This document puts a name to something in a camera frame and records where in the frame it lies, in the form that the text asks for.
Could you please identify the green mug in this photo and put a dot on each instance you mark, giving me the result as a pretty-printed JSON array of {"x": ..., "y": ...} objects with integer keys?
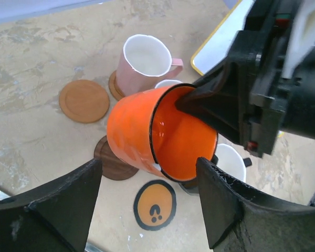
[{"x": 167, "y": 82}]

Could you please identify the orange black face coaster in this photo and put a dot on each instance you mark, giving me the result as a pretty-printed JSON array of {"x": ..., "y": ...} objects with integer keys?
[{"x": 155, "y": 205}]

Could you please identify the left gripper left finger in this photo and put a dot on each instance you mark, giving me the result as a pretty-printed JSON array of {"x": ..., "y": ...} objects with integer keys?
[{"x": 55, "y": 216}]

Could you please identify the orange mug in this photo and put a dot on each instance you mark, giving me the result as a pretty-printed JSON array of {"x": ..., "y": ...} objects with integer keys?
[{"x": 147, "y": 131}]

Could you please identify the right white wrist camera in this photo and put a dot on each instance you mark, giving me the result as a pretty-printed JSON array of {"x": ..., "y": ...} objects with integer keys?
[{"x": 302, "y": 38}]

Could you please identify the black and white mug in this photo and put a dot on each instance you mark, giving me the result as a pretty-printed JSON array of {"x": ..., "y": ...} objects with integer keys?
[{"x": 227, "y": 159}]

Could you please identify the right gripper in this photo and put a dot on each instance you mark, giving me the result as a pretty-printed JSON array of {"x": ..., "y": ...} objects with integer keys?
[{"x": 245, "y": 99}]

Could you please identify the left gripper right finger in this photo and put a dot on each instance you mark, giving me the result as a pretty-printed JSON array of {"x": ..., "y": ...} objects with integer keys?
[{"x": 238, "y": 217}]

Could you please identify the dark wood coaster top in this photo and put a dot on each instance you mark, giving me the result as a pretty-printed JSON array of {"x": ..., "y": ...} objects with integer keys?
[{"x": 113, "y": 167}]

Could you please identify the white board wooden frame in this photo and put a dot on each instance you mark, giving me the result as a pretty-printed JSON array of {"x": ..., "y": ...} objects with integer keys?
[{"x": 216, "y": 46}]

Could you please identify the pink mug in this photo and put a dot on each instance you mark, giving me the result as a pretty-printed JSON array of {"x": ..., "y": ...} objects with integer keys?
[{"x": 144, "y": 62}]

